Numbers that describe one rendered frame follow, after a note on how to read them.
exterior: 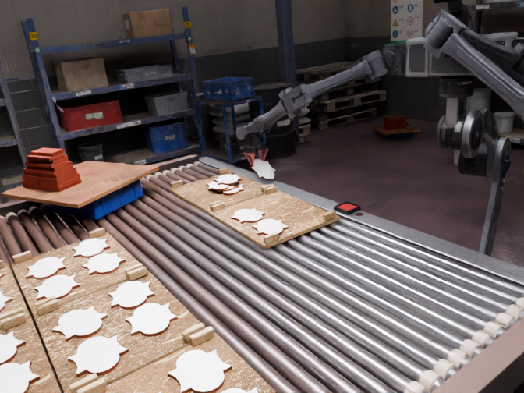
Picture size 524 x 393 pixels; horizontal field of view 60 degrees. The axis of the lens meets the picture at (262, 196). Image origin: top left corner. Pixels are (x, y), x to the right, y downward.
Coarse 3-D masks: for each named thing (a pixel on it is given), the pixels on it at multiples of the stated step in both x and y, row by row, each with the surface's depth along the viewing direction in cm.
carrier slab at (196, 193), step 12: (204, 180) 229; (240, 180) 224; (252, 180) 222; (180, 192) 216; (192, 192) 214; (204, 192) 213; (216, 192) 211; (240, 192) 208; (252, 192) 207; (192, 204) 203; (204, 204) 198; (228, 204) 195
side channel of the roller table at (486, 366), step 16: (512, 336) 102; (480, 352) 98; (496, 352) 97; (512, 352) 97; (464, 368) 94; (480, 368) 94; (496, 368) 93; (512, 368) 95; (448, 384) 90; (464, 384) 90; (480, 384) 90; (496, 384) 92; (512, 384) 98
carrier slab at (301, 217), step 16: (240, 208) 190; (256, 208) 188; (272, 208) 187; (288, 208) 185; (304, 208) 184; (320, 208) 182; (224, 224) 180; (240, 224) 175; (256, 224) 174; (288, 224) 171; (304, 224) 170; (320, 224) 169; (256, 240) 161
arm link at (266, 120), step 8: (288, 88) 178; (280, 96) 183; (280, 104) 185; (272, 112) 195; (280, 112) 188; (288, 112) 184; (296, 112) 179; (256, 120) 216; (264, 120) 207; (272, 120) 200; (264, 128) 211
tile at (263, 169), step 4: (256, 160) 229; (260, 160) 230; (256, 164) 227; (260, 164) 228; (264, 164) 229; (268, 164) 230; (252, 168) 224; (256, 168) 225; (260, 168) 226; (264, 168) 227; (268, 168) 228; (272, 168) 229; (256, 172) 224; (260, 172) 224; (264, 172) 225; (268, 172) 226; (272, 172) 227; (260, 176) 223; (264, 176) 223; (268, 176) 224; (272, 176) 225
